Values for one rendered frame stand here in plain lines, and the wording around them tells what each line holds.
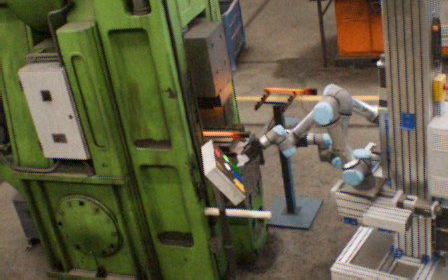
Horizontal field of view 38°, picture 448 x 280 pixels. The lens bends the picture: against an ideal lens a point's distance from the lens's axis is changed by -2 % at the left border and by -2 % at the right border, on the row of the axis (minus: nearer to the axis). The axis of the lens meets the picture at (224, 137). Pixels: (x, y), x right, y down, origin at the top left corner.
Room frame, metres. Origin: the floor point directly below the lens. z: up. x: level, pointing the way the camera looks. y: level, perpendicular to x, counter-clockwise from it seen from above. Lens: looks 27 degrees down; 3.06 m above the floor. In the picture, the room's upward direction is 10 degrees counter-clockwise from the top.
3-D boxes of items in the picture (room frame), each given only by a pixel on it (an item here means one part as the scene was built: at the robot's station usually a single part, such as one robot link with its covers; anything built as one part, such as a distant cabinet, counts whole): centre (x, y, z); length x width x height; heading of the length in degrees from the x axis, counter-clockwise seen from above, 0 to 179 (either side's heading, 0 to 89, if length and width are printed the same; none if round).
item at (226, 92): (4.07, 0.13, 1.32); 0.42 x 0.20 x 0.10; 66
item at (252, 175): (4.12, 0.12, 0.69); 0.56 x 0.38 x 0.45; 66
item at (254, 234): (4.12, 0.12, 0.23); 0.55 x 0.37 x 0.47; 66
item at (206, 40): (4.10, 0.11, 1.56); 0.42 x 0.39 x 0.40; 66
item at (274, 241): (3.96, -0.10, 0.01); 0.58 x 0.39 x 0.01; 156
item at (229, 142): (4.07, 0.13, 0.96); 0.42 x 0.20 x 0.09; 66
